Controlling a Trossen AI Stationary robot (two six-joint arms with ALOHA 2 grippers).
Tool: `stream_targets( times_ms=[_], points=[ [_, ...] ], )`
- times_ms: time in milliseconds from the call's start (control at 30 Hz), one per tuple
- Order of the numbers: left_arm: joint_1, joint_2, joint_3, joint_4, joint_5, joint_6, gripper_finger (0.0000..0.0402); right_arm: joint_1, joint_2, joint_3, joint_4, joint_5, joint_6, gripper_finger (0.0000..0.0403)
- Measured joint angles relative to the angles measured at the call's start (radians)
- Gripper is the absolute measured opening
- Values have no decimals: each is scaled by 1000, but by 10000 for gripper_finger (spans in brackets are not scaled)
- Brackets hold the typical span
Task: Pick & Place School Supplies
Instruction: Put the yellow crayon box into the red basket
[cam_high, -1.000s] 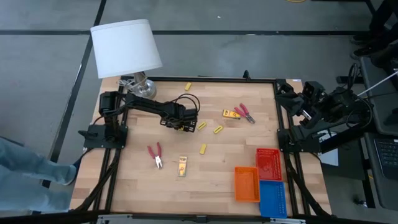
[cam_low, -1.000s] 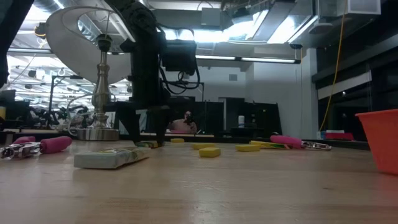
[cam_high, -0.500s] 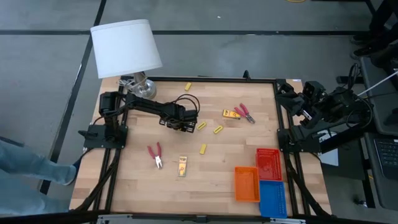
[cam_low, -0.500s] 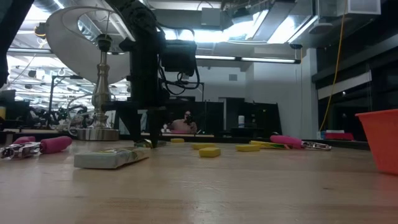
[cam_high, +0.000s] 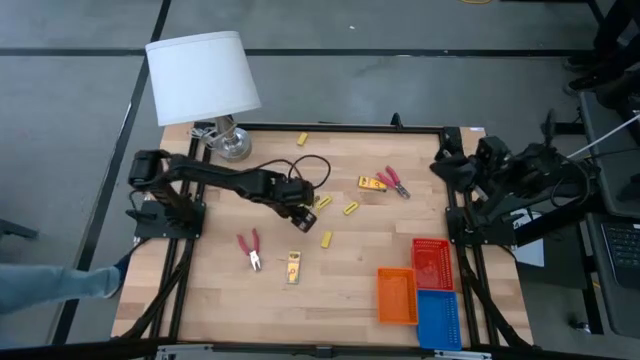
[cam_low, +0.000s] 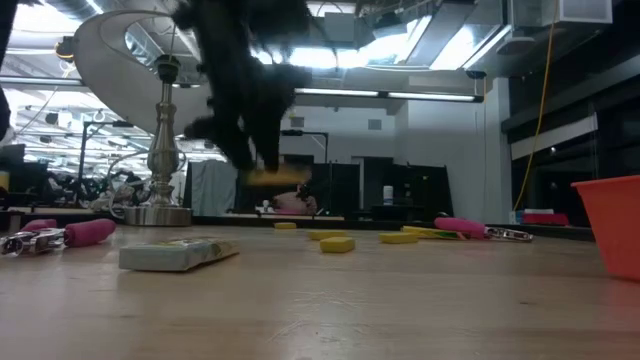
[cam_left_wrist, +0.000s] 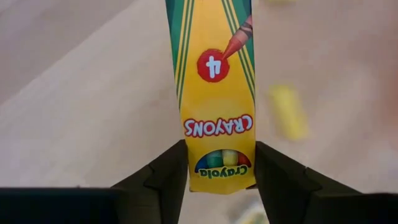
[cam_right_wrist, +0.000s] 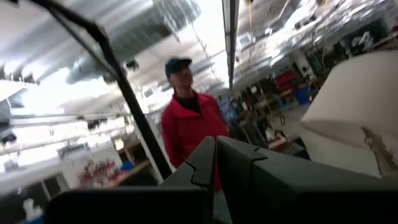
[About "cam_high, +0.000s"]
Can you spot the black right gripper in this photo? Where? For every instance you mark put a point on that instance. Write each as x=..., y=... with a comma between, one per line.
x=492, y=152

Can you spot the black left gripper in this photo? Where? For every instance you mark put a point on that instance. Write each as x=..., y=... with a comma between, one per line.
x=295, y=194

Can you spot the small yellow slotted piece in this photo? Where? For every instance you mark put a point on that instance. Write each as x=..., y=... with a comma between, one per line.
x=351, y=208
x=324, y=201

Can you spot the small yellow eraser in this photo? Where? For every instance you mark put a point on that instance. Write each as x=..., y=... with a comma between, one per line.
x=326, y=239
x=302, y=138

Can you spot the yellow crayon box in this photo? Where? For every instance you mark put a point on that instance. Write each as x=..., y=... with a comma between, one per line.
x=293, y=267
x=371, y=183

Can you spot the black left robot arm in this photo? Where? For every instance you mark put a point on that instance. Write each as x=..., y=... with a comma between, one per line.
x=210, y=175

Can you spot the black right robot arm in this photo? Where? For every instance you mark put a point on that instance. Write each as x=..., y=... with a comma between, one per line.
x=530, y=170

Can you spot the small white label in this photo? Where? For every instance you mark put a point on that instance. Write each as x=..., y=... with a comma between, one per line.
x=477, y=129

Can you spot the red plastic basket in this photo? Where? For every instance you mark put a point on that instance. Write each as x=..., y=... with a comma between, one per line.
x=432, y=265

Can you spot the white paper sheet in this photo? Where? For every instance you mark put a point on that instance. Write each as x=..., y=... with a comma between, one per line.
x=532, y=255

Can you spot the black beam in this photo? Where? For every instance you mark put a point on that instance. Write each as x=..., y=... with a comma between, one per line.
x=560, y=220

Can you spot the orange plastic basket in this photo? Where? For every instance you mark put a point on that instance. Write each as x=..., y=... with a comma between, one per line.
x=397, y=295

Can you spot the black stand foot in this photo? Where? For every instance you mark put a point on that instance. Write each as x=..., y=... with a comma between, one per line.
x=570, y=128

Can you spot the blue plastic basket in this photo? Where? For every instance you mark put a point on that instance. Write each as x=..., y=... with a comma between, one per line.
x=439, y=320

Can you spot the white shade table lamp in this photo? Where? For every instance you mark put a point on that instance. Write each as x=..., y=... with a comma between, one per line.
x=200, y=75

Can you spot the person's shoe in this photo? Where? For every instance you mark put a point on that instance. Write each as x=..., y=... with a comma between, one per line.
x=122, y=264

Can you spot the black laptop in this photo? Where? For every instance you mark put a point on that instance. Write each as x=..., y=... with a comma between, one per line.
x=625, y=250

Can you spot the small caster wheel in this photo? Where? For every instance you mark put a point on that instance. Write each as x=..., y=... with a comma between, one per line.
x=580, y=326

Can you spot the grey desk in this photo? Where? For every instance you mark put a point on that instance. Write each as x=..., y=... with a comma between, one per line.
x=612, y=310

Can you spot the person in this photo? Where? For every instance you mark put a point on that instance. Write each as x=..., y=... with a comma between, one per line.
x=615, y=30

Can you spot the person's leg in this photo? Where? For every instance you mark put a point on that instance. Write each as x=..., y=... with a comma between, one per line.
x=50, y=285

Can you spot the black floor stand leg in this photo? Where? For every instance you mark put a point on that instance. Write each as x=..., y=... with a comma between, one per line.
x=15, y=229

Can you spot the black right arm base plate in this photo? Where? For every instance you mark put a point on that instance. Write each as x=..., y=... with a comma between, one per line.
x=457, y=232

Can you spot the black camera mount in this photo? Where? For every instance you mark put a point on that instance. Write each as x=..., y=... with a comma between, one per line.
x=396, y=119

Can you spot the black aluminium table frame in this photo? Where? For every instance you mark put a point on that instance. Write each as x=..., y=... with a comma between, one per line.
x=350, y=128

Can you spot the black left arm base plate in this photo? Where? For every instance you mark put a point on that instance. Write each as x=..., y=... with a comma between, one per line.
x=150, y=227

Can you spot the black and silver rail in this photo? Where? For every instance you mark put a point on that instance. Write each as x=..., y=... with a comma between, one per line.
x=75, y=351

